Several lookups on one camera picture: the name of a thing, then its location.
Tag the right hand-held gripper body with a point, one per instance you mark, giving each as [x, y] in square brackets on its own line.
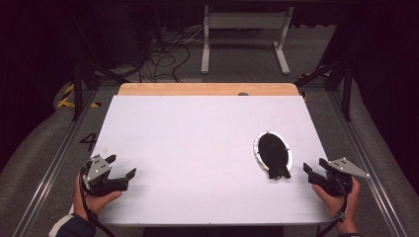
[341, 171]

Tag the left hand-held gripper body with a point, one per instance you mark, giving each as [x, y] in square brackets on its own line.
[99, 171]

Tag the oval silver photo frame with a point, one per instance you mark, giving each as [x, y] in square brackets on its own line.
[274, 154]

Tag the person's left hand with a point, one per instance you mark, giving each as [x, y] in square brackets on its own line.
[95, 204]

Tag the person's right hand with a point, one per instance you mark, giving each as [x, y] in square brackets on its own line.
[334, 205]

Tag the white board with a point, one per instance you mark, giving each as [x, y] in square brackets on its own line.
[197, 148]

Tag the black metal stand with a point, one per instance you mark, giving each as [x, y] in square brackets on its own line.
[346, 92]
[78, 89]

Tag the yellow black floor tape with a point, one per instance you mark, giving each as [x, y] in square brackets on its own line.
[67, 95]

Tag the wooden table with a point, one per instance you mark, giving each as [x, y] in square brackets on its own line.
[204, 89]

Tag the aluminium floor rail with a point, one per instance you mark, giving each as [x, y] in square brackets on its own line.
[56, 164]
[369, 171]

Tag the white metal desk frame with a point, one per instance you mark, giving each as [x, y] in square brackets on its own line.
[245, 21]

